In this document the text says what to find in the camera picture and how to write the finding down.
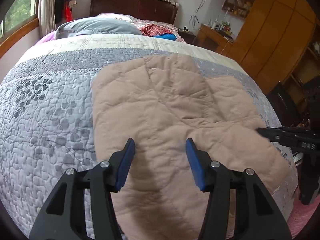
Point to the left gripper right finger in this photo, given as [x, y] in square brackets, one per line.
[257, 215]

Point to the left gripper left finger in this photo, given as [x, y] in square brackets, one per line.
[63, 213]

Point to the beige quilted jacket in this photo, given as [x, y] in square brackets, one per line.
[160, 102]

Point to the pink sleeve forearm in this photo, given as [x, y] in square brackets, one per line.
[300, 214]

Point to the coat rack with clothes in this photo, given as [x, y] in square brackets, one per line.
[63, 10]

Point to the black chair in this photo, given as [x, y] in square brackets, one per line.
[284, 106]

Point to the wooden wardrobe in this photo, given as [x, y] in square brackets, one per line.
[273, 39]

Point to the grey quilted bedspread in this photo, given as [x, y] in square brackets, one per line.
[47, 113]

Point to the wooden desk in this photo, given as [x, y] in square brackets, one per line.
[211, 39]

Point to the dark nightstand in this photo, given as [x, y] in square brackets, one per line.
[188, 36]

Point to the blue folded cloth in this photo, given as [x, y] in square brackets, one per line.
[171, 37]

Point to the red patterned cloth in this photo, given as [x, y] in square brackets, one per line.
[154, 30]

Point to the grey pillow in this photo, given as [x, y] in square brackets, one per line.
[94, 25]

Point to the large side window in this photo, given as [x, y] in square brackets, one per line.
[21, 19]

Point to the dark wooden headboard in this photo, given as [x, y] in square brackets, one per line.
[152, 10]

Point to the white side curtain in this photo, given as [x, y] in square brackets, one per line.
[46, 16]

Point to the wooden wall shelf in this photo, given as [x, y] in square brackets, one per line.
[238, 8]

